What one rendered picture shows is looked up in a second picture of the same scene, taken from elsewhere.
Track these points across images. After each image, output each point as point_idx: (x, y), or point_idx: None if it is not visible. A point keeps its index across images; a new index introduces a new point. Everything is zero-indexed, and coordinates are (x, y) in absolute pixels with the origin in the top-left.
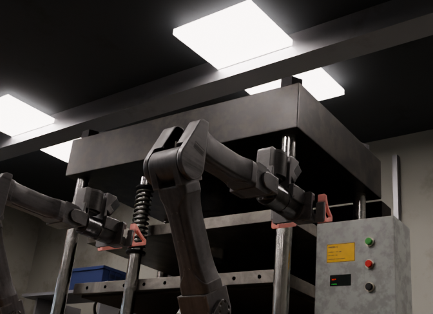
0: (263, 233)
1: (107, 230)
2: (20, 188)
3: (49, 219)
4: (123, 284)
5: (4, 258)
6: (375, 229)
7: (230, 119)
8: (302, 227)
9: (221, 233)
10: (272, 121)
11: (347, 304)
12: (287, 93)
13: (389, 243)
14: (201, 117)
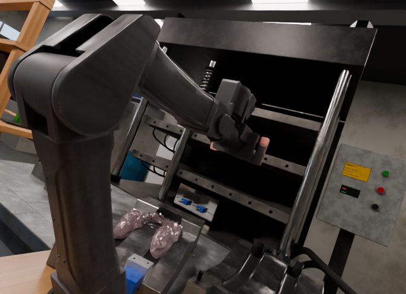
0: (286, 129)
1: (240, 141)
2: (165, 64)
3: (188, 123)
4: (180, 130)
5: (105, 207)
6: (394, 166)
7: (301, 40)
8: None
9: (257, 119)
10: (341, 54)
11: (350, 210)
12: (362, 34)
13: (403, 181)
14: (275, 30)
